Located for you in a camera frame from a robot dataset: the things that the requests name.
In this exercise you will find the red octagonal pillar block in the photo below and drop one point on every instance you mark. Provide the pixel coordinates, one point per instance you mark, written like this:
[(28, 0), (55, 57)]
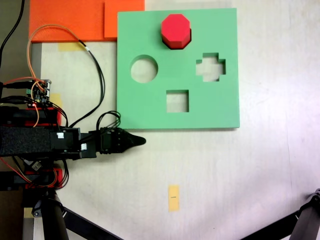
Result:
[(175, 27)]

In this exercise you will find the green shape sorter board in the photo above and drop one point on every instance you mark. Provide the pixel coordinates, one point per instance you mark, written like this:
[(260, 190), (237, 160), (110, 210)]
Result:
[(145, 105)]

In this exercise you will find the red and black clamp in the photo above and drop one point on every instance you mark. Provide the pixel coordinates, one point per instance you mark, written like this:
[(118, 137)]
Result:
[(59, 117), (58, 176)]

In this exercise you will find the yellow tape marker with print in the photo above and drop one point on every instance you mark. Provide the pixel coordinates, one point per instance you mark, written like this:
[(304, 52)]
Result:
[(173, 198)]

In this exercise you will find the small yellow tape piece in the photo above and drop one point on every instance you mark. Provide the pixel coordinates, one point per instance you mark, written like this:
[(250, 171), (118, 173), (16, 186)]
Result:
[(57, 98)]

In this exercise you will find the circuit board with connectors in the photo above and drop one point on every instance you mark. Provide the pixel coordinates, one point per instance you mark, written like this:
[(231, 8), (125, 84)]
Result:
[(41, 96)]

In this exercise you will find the wide yellow tape strip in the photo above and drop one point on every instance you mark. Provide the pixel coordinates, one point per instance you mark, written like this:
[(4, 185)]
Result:
[(67, 47)]

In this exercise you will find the small orange raised plate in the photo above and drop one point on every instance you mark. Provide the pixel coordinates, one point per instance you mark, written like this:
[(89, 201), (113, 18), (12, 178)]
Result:
[(125, 20)]

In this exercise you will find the black tripod with grey joint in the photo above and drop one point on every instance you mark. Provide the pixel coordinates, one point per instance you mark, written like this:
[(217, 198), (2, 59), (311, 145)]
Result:
[(306, 220)]

